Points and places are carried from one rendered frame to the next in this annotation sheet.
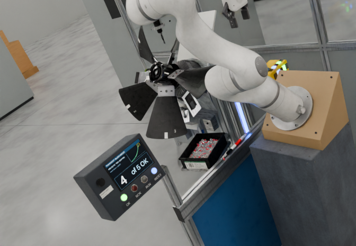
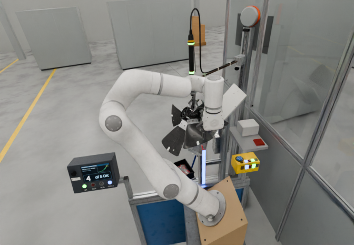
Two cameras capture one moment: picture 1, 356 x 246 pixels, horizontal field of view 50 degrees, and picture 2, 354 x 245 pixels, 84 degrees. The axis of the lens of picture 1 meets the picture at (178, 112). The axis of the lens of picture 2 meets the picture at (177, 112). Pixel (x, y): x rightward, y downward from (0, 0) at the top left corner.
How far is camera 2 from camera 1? 0.99 m
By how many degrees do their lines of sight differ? 28
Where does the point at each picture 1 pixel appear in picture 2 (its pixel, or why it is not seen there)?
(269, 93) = (182, 201)
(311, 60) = (293, 165)
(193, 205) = (138, 201)
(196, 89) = (187, 141)
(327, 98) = (227, 229)
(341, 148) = not seen: outside the picture
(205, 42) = (135, 156)
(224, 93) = not seen: hidden behind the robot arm
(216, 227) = (153, 215)
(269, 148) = (186, 214)
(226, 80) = not seen: hidden behind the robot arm
